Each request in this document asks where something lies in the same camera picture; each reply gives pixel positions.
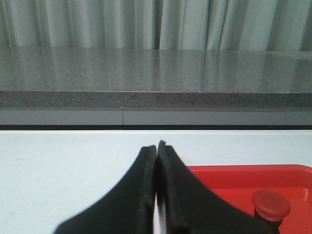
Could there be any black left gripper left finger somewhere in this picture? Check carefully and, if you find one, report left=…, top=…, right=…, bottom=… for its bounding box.
left=55, top=145, right=156, bottom=234

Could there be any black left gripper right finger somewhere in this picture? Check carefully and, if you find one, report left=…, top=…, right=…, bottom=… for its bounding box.
left=157, top=141, right=273, bottom=234

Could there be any red mushroom push button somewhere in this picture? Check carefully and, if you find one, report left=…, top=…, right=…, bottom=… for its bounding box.
left=252, top=189, right=291, bottom=233

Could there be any red plastic tray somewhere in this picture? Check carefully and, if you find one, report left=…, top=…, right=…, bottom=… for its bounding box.
left=189, top=165, right=312, bottom=234

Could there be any grey granite countertop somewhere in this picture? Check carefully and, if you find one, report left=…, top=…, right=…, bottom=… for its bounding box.
left=0, top=46, right=312, bottom=130

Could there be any white pleated curtain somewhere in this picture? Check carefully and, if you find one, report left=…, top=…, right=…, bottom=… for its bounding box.
left=0, top=0, right=312, bottom=51

